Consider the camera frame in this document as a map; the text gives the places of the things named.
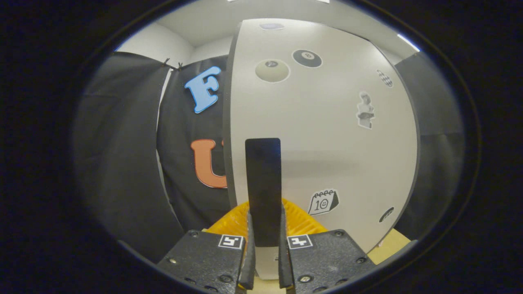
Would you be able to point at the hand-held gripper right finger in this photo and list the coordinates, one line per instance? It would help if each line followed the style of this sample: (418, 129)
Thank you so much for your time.
(284, 265)

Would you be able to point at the large ceiling light panel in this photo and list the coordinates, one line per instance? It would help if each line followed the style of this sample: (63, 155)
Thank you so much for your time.
(278, 1)

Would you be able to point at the white shoe cabinet door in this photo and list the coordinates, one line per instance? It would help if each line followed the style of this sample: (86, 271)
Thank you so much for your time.
(327, 143)

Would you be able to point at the small ceiling light panel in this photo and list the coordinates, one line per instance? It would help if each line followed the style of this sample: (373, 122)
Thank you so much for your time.
(408, 42)

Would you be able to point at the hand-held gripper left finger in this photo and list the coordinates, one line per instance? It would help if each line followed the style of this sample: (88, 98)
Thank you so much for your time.
(248, 265)

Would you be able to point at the black backdrop cloth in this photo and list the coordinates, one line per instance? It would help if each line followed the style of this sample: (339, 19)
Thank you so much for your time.
(118, 163)

